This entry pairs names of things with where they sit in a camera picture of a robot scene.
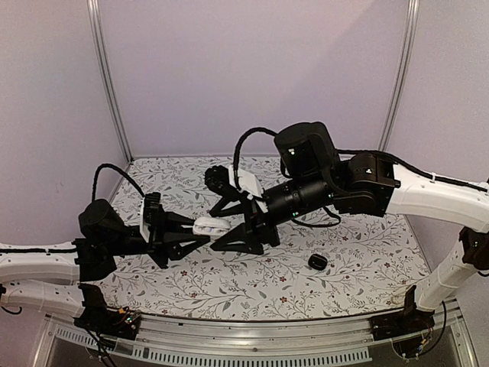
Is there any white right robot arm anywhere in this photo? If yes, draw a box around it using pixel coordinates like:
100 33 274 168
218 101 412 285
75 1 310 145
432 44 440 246
205 122 488 333

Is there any right aluminium frame post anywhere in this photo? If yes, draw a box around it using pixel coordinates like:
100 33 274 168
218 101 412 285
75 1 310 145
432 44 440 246
377 0 419 151

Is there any left aluminium frame post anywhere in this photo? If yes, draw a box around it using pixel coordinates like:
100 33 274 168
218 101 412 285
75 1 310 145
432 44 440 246
86 0 134 163

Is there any front aluminium rail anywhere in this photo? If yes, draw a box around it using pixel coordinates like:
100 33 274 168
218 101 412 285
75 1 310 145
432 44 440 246
33 299 481 366

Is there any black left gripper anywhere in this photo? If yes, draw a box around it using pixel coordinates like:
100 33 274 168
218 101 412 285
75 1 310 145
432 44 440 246
105 207 210 270

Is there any aluminium frame post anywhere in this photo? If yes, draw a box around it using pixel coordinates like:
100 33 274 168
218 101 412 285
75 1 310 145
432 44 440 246
377 0 419 151
86 0 134 163

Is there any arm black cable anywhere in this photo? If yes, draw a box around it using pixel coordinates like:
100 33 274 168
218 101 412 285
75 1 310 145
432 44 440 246
92 163 146 203
232 128 280 180

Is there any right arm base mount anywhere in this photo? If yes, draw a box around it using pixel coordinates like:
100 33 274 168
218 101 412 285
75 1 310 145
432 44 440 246
368 285 435 359

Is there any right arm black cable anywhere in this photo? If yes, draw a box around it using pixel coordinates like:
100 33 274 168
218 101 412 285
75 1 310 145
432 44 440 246
232 128 280 180

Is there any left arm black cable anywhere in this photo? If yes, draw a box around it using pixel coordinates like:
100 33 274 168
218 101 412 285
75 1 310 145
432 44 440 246
92 163 146 203

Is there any white earbud charging case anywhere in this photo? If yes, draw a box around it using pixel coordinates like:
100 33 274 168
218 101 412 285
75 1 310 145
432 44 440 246
193 216 231 236

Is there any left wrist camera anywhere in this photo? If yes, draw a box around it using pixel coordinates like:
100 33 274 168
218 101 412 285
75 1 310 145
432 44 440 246
139 192 161 243

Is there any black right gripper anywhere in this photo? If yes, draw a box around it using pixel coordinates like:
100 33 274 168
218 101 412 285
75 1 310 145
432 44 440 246
207 171 333 255

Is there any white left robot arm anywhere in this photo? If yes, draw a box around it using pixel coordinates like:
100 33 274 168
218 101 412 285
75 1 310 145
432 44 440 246
1 200 211 332

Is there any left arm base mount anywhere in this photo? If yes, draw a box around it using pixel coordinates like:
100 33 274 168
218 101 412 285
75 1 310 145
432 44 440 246
73 284 141 340

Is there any floral patterned table mat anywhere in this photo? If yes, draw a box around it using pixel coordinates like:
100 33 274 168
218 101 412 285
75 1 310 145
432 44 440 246
78 155 435 321

